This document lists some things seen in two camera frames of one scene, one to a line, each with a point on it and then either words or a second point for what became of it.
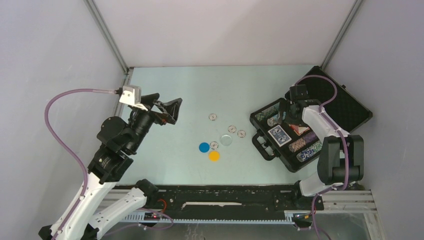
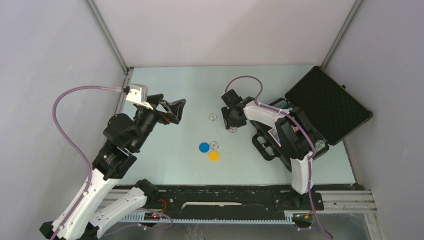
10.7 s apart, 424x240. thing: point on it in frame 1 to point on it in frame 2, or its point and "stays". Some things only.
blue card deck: [280, 136] stays
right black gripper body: [287, 105] to [229, 119]
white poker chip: [212, 116] stays
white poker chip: [232, 129] stays
